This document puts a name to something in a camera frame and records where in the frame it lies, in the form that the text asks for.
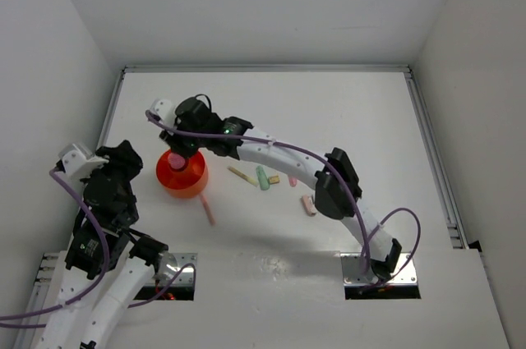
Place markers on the pink pencil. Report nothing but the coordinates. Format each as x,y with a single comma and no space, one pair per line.
208,211

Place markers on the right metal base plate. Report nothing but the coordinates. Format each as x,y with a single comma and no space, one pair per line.
404,273

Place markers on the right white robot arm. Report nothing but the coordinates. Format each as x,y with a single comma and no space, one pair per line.
192,125

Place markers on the pink mini stapler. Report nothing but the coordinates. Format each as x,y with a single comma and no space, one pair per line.
308,205

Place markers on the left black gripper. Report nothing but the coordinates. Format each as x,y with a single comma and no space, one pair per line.
124,155

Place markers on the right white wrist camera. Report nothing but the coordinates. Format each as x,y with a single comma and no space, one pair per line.
163,110

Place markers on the pink capped glue bottle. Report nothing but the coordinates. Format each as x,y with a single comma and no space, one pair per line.
176,162

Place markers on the green highlighter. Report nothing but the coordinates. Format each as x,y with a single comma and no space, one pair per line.
262,178

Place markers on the metal base plate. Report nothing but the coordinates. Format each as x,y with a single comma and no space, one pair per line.
180,264
404,273

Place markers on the orange round organizer container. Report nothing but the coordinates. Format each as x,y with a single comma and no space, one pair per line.
184,184

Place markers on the small yellow eraser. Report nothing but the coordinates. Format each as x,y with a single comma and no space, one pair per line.
274,180

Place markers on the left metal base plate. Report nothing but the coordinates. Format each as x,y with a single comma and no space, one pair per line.
180,264

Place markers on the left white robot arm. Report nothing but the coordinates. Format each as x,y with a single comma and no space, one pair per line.
105,266

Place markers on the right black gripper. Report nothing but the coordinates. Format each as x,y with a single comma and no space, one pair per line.
173,138

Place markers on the beige pencil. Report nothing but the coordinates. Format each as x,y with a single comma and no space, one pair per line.
243,176

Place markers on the aluminium frame rail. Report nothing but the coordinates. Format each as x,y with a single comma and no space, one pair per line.
268,276

